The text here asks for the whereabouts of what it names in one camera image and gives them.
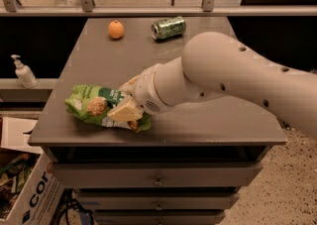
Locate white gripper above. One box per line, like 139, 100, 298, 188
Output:
107, 63, 171, 122

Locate green rice chip bag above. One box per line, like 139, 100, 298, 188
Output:
64, 84, 152, 133

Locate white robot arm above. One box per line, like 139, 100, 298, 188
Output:
119, 32, 317, 139

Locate green soda can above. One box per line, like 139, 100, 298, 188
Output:
151, 16, 186, 41

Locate orange fruit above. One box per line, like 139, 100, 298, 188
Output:
108, 20, 125, 39

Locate top drawer with knob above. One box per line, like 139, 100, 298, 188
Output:
53, 163, 263, 188

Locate drawer with knob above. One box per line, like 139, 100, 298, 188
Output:
77, 192, 239, 210
53, 163, 263, 188
94, 211, 225, 225

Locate grey drawer cabinet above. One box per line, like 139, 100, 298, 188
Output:
29, 17, 285, 214

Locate white pump dispenser bottle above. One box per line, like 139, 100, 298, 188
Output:
11, 55, 38, 88

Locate middle drawer with knob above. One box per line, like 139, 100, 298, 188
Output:
77, 192, 239, 210

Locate bottom drawer with knob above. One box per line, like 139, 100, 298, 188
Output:
94, 211, 225, 225

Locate white cardboard box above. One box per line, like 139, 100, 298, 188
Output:
0, 116, 65, 225

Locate black cables under cabinet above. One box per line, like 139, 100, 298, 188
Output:
53, 188, 97, 225

